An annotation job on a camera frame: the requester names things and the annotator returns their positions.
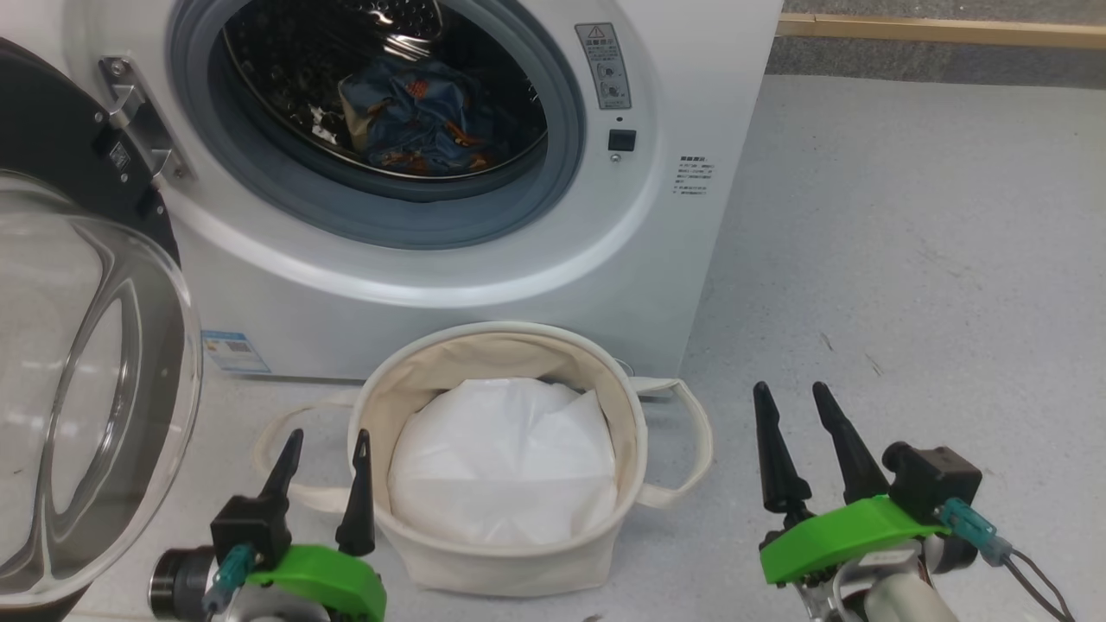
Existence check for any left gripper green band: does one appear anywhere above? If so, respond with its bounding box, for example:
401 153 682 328
246 429 387 622

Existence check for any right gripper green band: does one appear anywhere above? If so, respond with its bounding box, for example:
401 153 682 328
753 382 947 586

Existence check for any black-rimmed glass washer door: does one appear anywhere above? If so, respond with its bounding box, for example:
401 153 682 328
0 39 204 622

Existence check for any white canvas laundry basket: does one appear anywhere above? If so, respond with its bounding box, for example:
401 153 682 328
253 321 715 599

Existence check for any white front-load washing machine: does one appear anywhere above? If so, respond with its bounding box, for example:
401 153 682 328
60 0 783 381

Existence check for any grey rubber door gasket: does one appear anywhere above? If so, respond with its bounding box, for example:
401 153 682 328
168 0 587 251

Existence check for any metal door hinge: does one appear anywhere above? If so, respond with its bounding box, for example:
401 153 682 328
99 56 195 182

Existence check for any blue energy label sticker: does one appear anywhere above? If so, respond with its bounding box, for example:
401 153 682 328
201 330 271 374

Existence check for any white plastic bag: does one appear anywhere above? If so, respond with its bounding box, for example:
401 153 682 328
387 378 619 547

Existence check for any printed text label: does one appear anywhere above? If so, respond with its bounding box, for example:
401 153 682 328
677 155 714 197

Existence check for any steel washer drum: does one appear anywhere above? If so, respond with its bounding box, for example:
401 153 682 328
220 0 550 181

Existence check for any wooden floor strip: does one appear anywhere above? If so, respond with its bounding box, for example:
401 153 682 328
776 13 1106 50

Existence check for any grey warning sticker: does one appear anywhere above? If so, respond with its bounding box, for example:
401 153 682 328
575 23 632 111

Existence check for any left camera cable teal plug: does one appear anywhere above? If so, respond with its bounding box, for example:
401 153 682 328
203 546 256 616

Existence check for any camera cable teal plug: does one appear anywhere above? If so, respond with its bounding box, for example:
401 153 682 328
938 497 1077 622
203 546 256 616

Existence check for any right camera cable teal plug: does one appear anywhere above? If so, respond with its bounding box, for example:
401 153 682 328
938 497 1077 622

